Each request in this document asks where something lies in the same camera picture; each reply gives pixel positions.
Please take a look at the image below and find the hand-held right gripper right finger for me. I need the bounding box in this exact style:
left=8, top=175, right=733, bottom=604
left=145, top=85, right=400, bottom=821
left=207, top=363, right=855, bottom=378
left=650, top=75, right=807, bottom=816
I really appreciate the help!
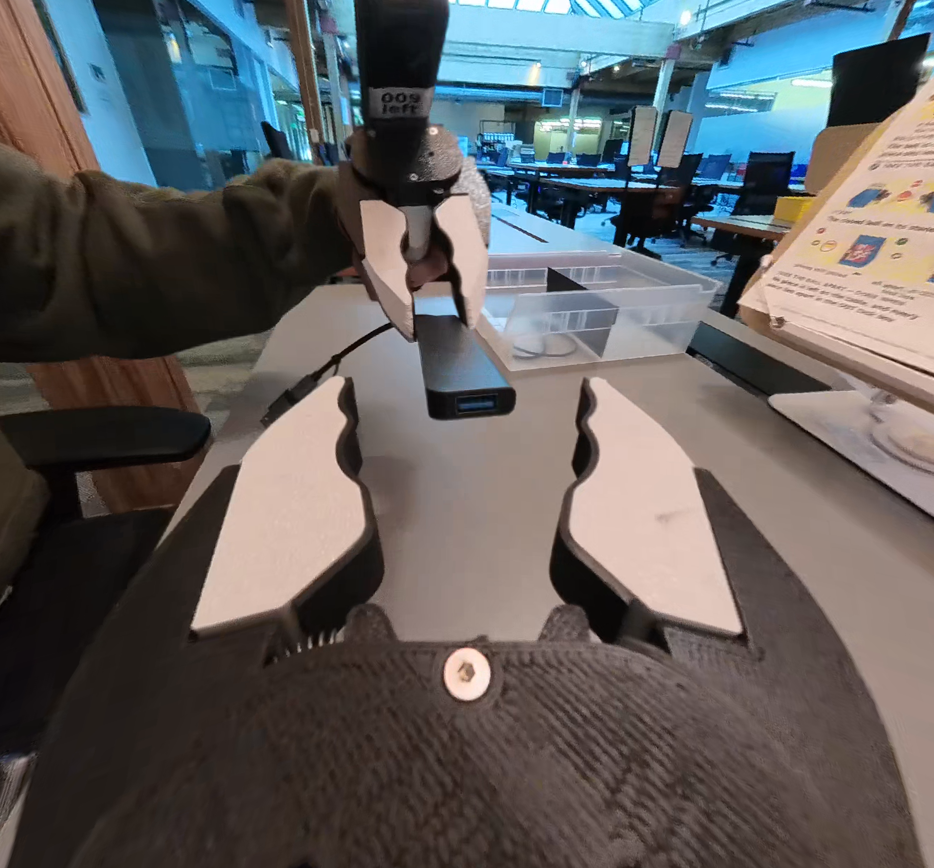
left=549, top=375, right=747, bottom=641

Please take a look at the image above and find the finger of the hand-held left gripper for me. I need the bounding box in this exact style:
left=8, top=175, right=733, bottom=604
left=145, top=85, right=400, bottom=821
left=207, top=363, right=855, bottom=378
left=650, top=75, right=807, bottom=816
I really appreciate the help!
left=432, top=190, right=491, bottom=333
left=356, top=198, right=418, bottom=342

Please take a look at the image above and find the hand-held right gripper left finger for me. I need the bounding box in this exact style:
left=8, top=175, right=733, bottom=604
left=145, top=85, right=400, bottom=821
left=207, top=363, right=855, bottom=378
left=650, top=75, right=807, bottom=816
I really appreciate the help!
left=190, top=375, right=385, bottom=639

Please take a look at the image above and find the black hub cable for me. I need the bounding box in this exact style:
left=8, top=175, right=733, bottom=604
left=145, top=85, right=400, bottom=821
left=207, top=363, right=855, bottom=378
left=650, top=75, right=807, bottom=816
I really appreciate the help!
left=260, top=321, right=396, bottom=427

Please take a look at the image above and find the clear plastic box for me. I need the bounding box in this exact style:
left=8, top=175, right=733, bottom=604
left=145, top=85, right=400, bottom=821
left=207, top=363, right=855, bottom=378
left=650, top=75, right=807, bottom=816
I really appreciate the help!
left=474, top=250, right=722, bottom=373

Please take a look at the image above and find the grey desk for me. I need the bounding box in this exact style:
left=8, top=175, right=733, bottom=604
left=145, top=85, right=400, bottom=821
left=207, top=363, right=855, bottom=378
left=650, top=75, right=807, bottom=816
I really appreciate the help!
left=164, top=204, right=934, bottom=738

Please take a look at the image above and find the person's left hand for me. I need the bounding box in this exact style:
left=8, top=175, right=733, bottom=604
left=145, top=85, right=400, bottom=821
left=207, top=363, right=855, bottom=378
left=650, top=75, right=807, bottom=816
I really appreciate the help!
left=405, top=237, right=452, bottom=294

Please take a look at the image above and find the black office chair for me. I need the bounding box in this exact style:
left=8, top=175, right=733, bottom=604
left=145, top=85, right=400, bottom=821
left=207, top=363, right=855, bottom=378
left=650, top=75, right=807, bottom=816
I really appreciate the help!
left=0, top=405, right=214, bottom=760

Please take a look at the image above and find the wooden document stand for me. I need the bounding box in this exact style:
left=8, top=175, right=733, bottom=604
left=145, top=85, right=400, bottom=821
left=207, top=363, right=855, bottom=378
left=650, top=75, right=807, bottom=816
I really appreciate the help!
left=736, top=76, right=934, bottom=515

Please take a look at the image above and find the white standing board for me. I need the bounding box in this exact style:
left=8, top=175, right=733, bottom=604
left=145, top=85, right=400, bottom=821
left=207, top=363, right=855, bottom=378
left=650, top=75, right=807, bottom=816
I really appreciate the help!
left=659, top=109, right=694, bottom=167
left=628, top=106, right=659, bottom=167

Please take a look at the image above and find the printed instruction sheet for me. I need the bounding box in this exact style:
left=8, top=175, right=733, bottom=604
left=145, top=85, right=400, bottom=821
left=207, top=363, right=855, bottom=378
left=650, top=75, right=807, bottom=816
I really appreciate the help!
left=759, top=84, right=934, bottom=373

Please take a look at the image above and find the black monitor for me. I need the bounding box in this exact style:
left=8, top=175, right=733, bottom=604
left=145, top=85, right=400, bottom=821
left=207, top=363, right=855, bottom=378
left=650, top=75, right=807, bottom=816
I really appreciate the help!
left=828, top=33, right=933, bottom=128

